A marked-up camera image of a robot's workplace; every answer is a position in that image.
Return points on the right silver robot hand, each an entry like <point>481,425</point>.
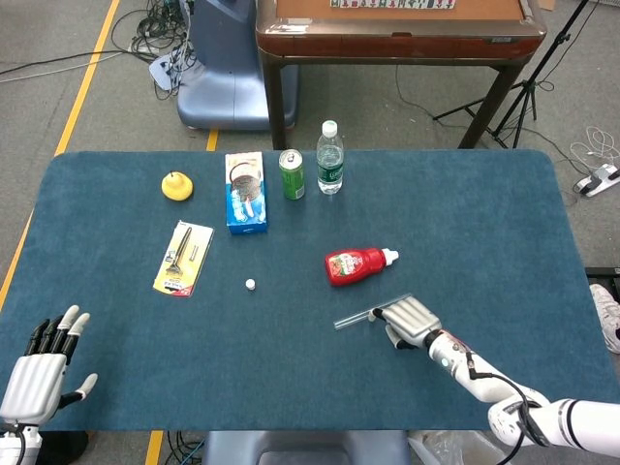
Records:
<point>412,319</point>

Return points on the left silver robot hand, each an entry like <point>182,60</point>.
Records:
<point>34,392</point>

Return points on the clear glass test tube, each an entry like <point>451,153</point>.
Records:
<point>353,321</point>

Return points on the small white cap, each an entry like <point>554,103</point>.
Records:
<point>250,285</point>

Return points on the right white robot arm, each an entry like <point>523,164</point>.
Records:
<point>484,382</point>

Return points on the red ketchup squeeze bottle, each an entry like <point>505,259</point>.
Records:
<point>358,265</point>

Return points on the blue felt table cover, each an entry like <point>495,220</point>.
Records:
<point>290,363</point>

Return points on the clear plastic bag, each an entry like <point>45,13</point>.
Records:
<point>445,450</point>

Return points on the grey-blue robot torso base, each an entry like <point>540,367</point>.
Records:
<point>305,448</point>

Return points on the clear plastic water bottle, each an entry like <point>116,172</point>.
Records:
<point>330,164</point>

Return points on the green drink can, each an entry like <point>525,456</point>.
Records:
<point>292,181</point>

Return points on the black box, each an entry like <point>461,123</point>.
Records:
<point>603,278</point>

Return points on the razor in yellow blister pack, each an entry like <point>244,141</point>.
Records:
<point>184,261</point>

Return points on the blue cookie box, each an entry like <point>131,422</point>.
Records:
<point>246,194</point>

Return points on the white power strip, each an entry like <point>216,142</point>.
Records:
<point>598,180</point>

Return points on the yellow pear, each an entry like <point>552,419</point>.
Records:
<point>176,188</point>

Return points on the black tripod stand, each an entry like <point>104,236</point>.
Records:
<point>528,87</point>

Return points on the brown mahjong table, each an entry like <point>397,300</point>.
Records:
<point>387,46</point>

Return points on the face-up mahjong tile row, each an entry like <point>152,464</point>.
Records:
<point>387,4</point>

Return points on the brown cardboard box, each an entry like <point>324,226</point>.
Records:
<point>546,4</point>

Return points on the white extension socket block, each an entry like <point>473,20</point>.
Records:
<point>162,70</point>

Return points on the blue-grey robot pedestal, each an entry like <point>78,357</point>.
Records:
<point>227,72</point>

